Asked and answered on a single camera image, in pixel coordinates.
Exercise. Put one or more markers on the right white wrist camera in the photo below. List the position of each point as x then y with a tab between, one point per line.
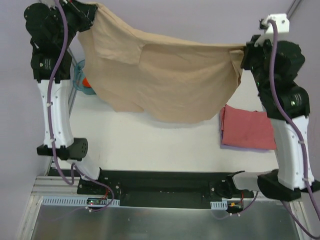
282	24

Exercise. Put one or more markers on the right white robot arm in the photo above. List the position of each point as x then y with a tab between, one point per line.
287	106

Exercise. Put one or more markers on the beige t shirt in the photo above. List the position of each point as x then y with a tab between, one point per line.
174	80

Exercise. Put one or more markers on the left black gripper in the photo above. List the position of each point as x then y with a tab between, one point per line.
85	14

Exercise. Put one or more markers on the orange t shirt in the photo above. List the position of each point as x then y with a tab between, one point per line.
85	83

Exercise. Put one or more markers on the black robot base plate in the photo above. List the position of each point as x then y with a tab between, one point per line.
154	189

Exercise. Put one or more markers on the teal plastic basket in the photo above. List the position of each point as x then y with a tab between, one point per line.
79	77

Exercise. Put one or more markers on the folded red t shirt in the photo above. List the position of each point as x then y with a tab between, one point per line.
247	130

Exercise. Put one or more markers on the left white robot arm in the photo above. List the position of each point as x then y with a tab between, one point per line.
52	29

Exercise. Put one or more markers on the right aluminium frame post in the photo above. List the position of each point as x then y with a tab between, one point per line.
293	8

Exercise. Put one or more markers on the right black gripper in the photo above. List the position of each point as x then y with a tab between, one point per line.
249	56

